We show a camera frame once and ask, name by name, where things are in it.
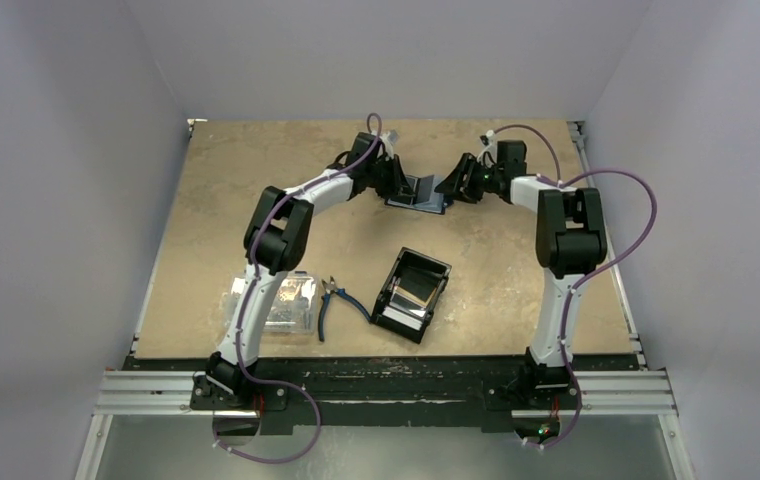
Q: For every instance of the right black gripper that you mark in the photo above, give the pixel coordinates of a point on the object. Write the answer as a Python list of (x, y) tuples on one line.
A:
[(466, 179)]

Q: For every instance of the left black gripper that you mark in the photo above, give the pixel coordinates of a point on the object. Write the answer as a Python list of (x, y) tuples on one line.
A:
[(397, 189)]

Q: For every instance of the blue leather card holder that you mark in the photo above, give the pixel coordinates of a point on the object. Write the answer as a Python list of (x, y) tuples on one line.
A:
[(424, 198)]

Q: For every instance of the black plastic card box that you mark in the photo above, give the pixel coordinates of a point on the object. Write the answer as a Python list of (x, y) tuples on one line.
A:
[(414, 285)]

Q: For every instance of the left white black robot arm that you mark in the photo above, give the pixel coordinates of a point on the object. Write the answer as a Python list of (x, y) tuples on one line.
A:
[(275, 241)]

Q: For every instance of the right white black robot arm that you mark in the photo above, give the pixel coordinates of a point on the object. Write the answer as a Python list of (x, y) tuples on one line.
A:
[(570, 245)]

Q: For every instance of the white card stack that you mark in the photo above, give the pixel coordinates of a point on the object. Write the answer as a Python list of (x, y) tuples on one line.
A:
[(409, 321)]

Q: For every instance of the clear plastic parts box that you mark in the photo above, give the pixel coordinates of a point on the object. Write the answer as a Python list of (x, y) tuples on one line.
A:
[(295, 307)]

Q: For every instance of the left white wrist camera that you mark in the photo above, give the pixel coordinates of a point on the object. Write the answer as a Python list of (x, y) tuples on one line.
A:
[(389, 139)]

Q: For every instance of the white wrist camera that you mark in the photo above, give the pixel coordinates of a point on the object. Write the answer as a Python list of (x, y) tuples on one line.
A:
[(389, 139), (488, 146)]

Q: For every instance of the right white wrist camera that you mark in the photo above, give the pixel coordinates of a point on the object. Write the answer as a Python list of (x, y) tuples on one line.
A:
[(488, 146)]

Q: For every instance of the black aluminium mounting rail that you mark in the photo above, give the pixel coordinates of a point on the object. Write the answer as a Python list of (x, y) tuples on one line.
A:
[(448, 392)]

